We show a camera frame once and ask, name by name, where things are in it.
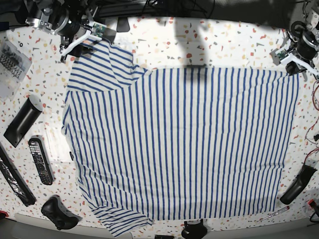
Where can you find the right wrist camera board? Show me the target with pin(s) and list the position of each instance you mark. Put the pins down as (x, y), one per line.
(98, 29)

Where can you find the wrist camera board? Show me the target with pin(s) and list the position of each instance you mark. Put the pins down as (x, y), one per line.
(278, 55)
(98, 29)

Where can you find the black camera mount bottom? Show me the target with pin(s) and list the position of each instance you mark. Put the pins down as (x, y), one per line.
(194, 230)

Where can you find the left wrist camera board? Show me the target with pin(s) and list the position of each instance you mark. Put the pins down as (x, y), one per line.
(278, 55)

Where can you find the blue white striped t-shirt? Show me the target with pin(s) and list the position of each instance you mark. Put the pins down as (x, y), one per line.
(178, 143)

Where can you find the small red black clip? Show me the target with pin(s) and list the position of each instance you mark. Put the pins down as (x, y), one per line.
(312, 203)

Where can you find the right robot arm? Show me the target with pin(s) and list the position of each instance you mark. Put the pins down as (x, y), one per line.
(45, 14)

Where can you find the black game controller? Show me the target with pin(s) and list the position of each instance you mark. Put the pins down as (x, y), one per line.
(52, 211)

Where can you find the red tipped screwdriver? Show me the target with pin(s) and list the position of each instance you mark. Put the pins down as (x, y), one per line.
(280, 211)

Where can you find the clear plastic screw box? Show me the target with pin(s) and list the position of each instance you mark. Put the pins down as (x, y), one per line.
(13, 68)

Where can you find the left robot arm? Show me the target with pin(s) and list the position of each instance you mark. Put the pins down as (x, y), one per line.
(308, 30)

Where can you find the black tv remote control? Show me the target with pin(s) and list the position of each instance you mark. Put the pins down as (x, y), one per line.
(40, 159)

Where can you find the black handle tool right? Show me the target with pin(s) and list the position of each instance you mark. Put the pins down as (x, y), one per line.
(298, 185)

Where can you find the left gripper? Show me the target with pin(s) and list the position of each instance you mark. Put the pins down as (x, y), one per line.
(300, 59)

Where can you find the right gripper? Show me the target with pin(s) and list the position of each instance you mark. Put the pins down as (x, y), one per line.
(74, 30)

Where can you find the long black flat bar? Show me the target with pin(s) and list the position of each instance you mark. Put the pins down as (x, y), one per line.
(15, 180)

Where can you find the black clamp top edge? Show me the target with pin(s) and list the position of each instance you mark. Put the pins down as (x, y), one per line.
(123, 25)

